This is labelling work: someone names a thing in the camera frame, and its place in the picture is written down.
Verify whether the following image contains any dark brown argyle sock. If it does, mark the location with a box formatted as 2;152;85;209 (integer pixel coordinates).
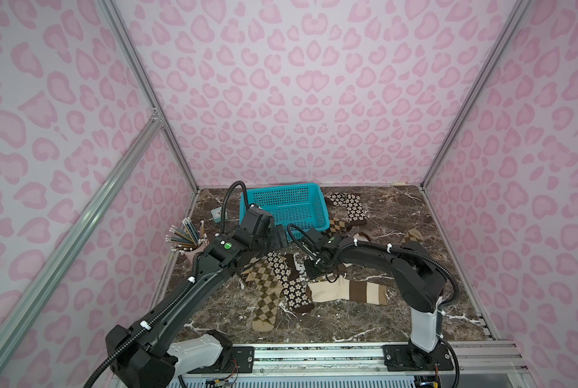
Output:
327;218;353;235

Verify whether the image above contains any cream brown striped sock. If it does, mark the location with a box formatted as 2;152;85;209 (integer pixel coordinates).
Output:
308;277;388;306
338;232;371;266

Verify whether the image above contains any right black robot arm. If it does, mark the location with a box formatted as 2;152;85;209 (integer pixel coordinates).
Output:
287;224;460;374

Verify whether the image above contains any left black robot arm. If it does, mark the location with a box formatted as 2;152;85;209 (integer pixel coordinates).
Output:
85;189;287;387

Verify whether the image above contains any daisy sock in middle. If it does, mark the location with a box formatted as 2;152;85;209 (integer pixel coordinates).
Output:
266;252;315;315

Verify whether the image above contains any daisy sock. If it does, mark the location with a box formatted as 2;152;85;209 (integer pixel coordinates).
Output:
326;192;367;226
266;252;315;315

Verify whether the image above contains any small teal clock cube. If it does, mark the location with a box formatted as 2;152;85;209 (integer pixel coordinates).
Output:
211;207;227;223

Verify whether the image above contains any teal plastic basket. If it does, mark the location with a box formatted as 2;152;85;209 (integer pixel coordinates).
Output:
248;183;330;232

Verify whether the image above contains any daisy sock at back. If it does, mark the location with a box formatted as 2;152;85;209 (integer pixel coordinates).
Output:
326;192;367;226

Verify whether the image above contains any tan argyle sock left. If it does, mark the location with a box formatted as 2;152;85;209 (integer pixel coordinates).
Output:
243;260;283;332

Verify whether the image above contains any tan argyle sock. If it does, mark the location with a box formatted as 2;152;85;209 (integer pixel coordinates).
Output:
400;228;424;245
243;260;283;332

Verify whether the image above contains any bundle of pencils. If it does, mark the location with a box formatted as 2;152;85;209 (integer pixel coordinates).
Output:
164;218;208;255

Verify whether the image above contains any tan argyle sock right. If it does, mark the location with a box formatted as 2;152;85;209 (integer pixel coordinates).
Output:
400;228;424;245

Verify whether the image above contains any aluminium front rail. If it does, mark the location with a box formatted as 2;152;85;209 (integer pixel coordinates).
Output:
109;340;537;388

